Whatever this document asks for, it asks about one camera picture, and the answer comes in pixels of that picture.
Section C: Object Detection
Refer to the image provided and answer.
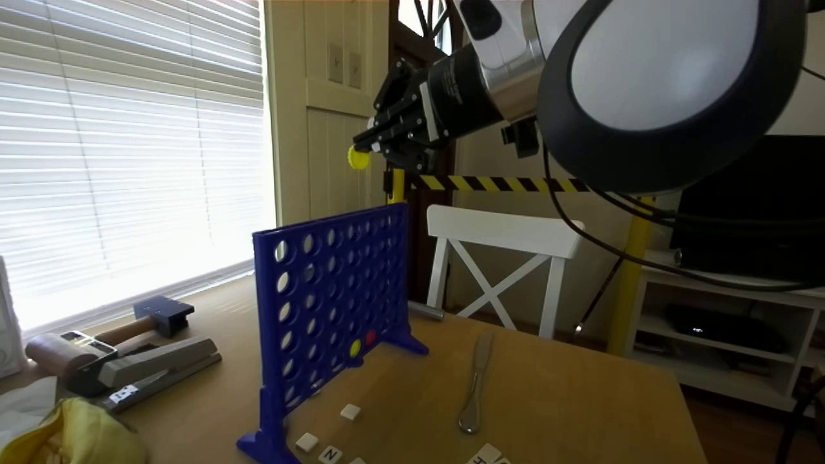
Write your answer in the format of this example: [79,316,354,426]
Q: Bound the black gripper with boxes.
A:
[354,48,501,174]

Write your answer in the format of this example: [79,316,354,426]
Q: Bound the yellow game disc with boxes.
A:
[346,147,371,170]

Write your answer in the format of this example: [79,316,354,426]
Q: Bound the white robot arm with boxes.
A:
[350,0,823,193]

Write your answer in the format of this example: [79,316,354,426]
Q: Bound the blue connect four grid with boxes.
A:
[238,203,429,464]

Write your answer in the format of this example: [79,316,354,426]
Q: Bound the white wooden chair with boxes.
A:
[425,203,581,339]

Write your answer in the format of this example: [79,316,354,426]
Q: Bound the red disc inside grid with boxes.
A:
[363,330,378,348]

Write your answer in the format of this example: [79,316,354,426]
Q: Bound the yellow disc inside grid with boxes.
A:
[349,341,363,358]

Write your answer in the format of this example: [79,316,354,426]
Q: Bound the white window blinds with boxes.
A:
[0,0,273,327]

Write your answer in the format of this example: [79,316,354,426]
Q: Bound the small dark blue box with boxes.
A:
[133,296,194,339]

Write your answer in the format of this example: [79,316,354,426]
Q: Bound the grey stapler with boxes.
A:
[99,339,221,412]

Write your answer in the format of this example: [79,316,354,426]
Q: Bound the white shelf unit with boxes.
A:
[623,270,825,411]

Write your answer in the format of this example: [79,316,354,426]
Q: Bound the yellow cloth bag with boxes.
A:
[0,401,149,464]

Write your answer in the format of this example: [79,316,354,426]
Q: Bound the clear plastic bag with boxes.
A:
[0,376,56,450]

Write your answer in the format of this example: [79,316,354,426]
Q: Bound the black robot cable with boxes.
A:
[539,145,825,339]

